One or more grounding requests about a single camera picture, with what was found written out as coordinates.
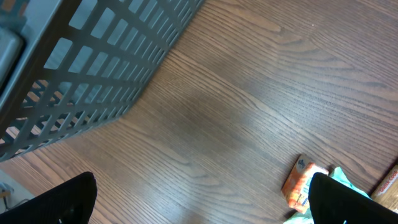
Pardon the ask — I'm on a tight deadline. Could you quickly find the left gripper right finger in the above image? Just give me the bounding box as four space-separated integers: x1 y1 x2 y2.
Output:
308 172 397 224

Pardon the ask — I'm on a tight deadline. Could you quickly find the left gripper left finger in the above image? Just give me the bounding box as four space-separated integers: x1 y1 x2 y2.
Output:
1 172 98 224

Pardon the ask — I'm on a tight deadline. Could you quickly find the light blue tissue pack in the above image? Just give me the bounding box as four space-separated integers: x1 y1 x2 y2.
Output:
284 167 370 224

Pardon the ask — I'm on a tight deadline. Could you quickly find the red and tan cracker package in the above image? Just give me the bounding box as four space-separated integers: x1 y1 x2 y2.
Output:
371 164 398 213

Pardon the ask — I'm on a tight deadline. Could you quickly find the grey plastic shopping basket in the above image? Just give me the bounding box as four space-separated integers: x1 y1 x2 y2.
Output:
1 0 203 161

